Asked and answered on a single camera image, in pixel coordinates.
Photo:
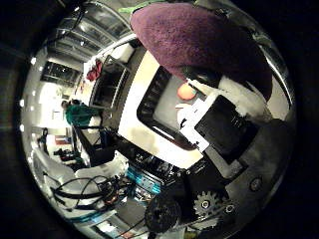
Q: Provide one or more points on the red plush tomato toy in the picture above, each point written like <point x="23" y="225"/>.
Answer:
<point x="186" y="93"/>

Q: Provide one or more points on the purple plush eggplant toy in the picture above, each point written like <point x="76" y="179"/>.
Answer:
<point x="192" y="36"/>

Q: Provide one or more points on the black slatted plastic basket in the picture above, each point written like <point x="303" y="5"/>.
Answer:
<point x="148" y="106"/>

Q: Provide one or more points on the teal electronics box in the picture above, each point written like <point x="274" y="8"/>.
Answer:
<point x="144" y="181"/>

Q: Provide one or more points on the dark metal shelf rack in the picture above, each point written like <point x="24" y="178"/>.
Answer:
<point x="109" y="86"/>

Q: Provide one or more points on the red hanging cloth item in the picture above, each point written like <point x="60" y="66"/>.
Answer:
<point x="94" y="71"/>

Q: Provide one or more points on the person in teal shirt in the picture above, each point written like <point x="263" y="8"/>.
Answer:
<point x="79" y="114"/>

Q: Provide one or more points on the person in dark clothes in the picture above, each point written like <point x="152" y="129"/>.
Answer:
<point x="43" y="139"/>

